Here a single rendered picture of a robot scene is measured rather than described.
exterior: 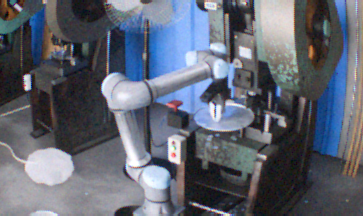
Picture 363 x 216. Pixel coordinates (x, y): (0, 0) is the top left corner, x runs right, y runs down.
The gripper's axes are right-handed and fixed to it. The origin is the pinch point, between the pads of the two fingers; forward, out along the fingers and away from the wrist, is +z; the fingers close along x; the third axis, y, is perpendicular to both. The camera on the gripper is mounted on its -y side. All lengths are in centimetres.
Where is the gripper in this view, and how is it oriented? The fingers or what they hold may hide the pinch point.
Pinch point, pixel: (215, 119)
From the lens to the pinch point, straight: 235.9
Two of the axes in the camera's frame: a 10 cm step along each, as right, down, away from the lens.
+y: 6.3, -2.9, 7.2
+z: 0.0, 9.3, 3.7
